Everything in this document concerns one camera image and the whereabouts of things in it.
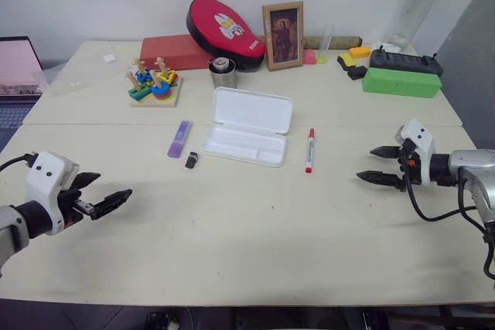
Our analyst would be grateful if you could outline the black power strip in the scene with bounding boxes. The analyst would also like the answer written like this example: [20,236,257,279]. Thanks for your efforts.
[369,46,445,76]

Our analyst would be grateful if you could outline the red black boxing pad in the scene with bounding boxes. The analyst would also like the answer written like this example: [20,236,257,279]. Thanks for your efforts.
[186,0,267,73]

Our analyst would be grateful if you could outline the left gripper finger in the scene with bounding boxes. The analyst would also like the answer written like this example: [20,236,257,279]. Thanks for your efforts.
[71,171,102,192]
[89,189,134,222]

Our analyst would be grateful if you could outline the steel metal cup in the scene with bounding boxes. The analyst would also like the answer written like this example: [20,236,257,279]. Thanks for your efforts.
[209,57,237,90]

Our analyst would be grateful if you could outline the clear bottle with green lid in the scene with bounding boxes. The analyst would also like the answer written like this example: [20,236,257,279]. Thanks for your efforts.
[388,0,452,53]

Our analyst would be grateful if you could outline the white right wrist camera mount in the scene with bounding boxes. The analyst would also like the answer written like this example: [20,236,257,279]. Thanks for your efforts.
[400,117,436,186]

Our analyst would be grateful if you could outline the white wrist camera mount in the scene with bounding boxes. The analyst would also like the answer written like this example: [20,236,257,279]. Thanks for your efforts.
[400,117,436,186]
[25,151,80,235]

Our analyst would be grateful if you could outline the brown wooden log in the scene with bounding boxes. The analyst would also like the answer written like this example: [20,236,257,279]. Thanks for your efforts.
[258,35,364,49]

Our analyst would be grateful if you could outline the wooden colourful shape stacking toy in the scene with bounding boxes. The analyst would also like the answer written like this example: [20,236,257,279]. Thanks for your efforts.
[125,56,184,108]

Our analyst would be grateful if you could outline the wooden portrait photo frame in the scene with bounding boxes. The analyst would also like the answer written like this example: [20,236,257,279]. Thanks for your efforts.
[261,1,305,72]

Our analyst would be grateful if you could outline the small black block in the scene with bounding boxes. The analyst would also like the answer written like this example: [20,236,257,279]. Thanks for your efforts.
[346,66,367,82]

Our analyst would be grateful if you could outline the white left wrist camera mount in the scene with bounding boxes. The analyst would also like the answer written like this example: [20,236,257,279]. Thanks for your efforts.
[25,151,80,235]

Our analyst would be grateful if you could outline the white plastic case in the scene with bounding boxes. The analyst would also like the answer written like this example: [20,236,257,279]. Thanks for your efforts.
[202,87,294,168]

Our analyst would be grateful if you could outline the clear plastic bag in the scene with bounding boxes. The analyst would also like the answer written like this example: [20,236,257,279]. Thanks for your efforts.
[32,63,84,96]

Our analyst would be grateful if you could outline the laptop with pink screen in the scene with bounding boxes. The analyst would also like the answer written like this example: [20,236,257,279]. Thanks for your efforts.
[0,36,44,149]

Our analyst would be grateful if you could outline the green rectangular block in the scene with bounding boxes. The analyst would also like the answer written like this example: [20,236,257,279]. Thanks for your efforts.
[361,66,443,99]

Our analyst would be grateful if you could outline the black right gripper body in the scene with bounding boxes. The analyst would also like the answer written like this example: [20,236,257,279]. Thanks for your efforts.
[395,138,422,192]

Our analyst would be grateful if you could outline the dark rounded shape below table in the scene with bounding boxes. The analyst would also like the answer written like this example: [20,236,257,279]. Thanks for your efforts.
[145,308,183,330]

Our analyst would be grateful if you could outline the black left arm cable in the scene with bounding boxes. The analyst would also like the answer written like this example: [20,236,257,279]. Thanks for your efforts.
[0,153,39,173]

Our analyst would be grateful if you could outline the red rectangular block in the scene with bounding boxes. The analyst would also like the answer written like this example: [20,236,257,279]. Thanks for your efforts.
[139,34,213,72]

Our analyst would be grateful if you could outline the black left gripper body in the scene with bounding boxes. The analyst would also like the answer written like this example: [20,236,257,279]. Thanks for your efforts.
[57,187,97,230]

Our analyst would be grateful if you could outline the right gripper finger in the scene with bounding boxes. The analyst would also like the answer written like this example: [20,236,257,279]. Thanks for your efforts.
[356,169,401,191]
[370,145,401,160]

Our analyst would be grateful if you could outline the clear plastic measuring tube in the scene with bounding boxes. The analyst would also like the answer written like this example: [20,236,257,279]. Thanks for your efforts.
[317,25,334,61]

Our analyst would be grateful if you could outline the red capped whiteboard marker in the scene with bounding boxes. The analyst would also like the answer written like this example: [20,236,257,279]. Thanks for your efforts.
[304,128,316,175]

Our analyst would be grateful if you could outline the yellow black sponge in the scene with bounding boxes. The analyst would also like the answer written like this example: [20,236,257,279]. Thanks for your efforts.
[336,53,357,72]

